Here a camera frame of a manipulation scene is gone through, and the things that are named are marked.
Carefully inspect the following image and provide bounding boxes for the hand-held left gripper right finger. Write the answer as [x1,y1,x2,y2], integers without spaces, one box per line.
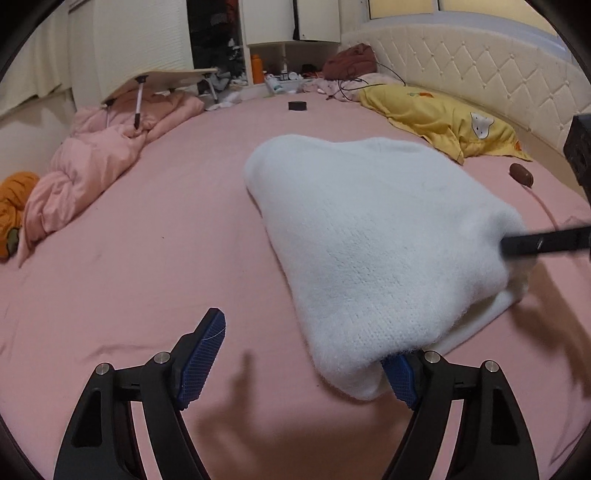
[379,350,539,480]

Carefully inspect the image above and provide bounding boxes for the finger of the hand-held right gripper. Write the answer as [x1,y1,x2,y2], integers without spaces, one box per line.
[501,225,591,257]

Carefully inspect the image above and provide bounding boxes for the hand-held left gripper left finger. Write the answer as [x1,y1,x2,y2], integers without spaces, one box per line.
[53,308,227,480]

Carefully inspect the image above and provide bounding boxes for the white towel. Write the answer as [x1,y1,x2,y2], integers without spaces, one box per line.
[244,134,529,401]

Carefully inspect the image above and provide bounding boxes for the dark hanging clothes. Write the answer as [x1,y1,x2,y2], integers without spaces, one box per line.
[187,0,247,79]

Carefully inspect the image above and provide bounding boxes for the cream tufted headboard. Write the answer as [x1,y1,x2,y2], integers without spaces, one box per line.
[339,23,591,185]

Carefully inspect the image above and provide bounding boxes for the pink bed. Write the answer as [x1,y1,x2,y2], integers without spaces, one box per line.
[0,83,591,480]

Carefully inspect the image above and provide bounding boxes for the yellow pillow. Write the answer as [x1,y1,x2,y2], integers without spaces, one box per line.
[359,85,534,165]

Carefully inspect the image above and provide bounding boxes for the pink quilt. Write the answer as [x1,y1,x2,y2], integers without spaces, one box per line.
[17,90,205,268]

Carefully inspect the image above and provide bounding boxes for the dark red bag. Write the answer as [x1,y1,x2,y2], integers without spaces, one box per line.
[322,44,377,80]

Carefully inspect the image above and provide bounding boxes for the orange pumpkin plush pillow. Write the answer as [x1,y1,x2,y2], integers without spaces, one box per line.
[0,172,40,260]

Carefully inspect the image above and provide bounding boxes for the white crumpled cloth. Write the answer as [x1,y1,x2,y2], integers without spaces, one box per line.
[205,90,243,112]

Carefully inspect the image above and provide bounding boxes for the pink patterned cloth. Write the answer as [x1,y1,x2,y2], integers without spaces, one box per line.
[302,74,402,97]

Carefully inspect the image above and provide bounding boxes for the folding lap table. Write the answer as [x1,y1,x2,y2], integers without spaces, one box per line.
[102,67,221,132]

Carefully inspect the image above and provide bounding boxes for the white louvered wardrobe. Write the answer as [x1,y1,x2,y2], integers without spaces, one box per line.
[67,0,195,109]

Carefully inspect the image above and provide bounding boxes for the white cabinet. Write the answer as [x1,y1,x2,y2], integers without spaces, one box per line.
[238,0,345,86]

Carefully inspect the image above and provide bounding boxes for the cream curtain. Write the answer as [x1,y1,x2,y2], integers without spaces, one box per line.
[0,0,75,116]

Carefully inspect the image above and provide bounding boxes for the black cable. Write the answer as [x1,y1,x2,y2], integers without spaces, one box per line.
[337,62,407,101]

